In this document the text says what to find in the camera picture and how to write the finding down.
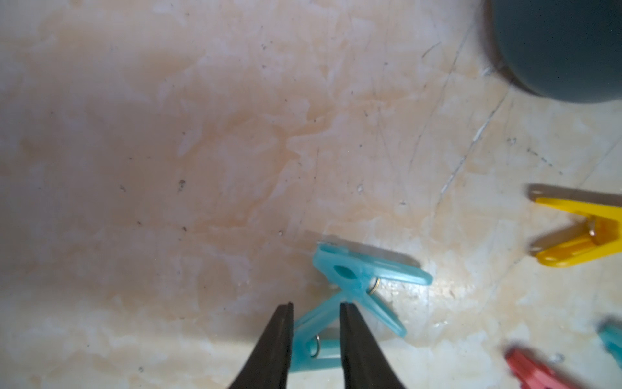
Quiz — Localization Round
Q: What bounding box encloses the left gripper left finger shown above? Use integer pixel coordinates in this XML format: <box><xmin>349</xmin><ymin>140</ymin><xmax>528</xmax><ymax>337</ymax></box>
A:
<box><xmin>229</xmin><ymin>302</ymin><xmax>294</xmax><ymax>389</ymax></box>

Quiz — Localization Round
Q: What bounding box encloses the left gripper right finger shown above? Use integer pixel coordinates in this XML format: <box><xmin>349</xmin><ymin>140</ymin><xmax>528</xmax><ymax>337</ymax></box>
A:
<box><xmin>340</xmin><ymin>302</ymin><xmax>405</xmax><ymax>389</ymax></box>

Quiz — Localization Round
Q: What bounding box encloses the teal clothespin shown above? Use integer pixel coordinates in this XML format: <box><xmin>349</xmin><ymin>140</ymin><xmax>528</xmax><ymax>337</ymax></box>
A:
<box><xmin>313</xmin><ymin>244</ymin><xmax>433</xmax><ymax>337</ymax></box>
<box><xmin>598</xmin><ymin>321</ymin><xmax>622</xmax><ymax>368</ymax></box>
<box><xmin>290</xmin><ymin>292</ymin><xmax>348</xmax><ymax>373</ymax></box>

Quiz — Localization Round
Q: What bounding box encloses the yellow clothespin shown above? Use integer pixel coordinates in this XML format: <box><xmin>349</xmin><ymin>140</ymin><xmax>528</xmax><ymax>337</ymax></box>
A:
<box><xmin>535</xmin><ymin>197</ymin><xmax>621</xmax><ymax>268</ymax></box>

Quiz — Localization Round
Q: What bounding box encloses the teal plastic storage box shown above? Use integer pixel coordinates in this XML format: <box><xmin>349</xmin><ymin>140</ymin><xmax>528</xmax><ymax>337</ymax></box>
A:
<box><xmin>491</xmin><ymin>0</ymin><xmax>621</xmax><ymax>103</ymax></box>

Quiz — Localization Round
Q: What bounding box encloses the red clothespin center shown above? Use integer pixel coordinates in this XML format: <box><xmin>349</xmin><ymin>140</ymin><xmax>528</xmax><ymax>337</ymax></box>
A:
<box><xmin>505</xmin><ymin>348</ymin><xmax>575</xmax><ymax>389</ymax></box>

